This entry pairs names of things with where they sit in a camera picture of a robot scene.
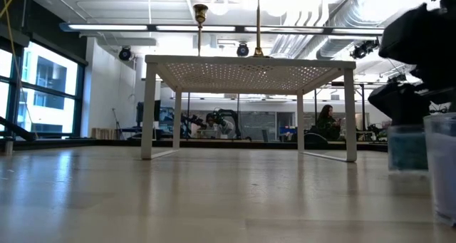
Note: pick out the tall brass candlestick holder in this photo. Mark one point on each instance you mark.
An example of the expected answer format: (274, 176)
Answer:
(258, 22)

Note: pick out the long ceiling light rail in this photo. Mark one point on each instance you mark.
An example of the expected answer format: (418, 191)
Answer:
(107, 27)

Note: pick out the black background gantry frame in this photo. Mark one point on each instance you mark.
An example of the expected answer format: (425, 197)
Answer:
(362, 104)

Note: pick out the blue bin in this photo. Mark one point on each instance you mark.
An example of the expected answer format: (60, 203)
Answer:
(288, 130)

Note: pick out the person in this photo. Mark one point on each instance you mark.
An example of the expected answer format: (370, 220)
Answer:
(327, 123)
(215, 125)

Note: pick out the black monitor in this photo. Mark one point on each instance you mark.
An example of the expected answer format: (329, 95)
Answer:
(156, 111)

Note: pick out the black chair back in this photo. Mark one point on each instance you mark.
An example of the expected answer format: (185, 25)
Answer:
(314, 139)

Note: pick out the black background robot arm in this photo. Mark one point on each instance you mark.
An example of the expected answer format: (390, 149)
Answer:
(233, 116)
(192, 121)

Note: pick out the wooden crate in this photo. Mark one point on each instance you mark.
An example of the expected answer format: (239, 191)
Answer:
(103, 133)

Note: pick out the black track spotlight cluster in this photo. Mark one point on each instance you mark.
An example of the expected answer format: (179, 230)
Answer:
(363, 48)
(397, 78)

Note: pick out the silver ventilation duct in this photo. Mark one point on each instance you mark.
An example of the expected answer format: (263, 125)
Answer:
(342, 15)

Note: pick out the medium brass candlestick holder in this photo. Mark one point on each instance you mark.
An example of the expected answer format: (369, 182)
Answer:
(200, 13)

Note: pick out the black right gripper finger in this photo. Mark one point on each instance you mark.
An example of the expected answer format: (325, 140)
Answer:
(399, 104)

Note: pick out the white perforated metal shelf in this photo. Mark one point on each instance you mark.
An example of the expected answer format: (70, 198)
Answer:
(249, 62)

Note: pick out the teal candle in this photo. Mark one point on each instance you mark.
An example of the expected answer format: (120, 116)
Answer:
(408, 150)

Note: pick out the large black-framed window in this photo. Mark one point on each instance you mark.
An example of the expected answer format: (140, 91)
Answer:
(50, 75)

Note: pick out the clear plastic cup at right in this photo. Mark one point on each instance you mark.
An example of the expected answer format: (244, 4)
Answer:
(443, 171)

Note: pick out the black tripod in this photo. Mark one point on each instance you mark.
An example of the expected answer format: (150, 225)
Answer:
(117, 123)

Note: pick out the black round spotlight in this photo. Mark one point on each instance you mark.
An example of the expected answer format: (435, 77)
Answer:
(242, 50)
(124, 53)

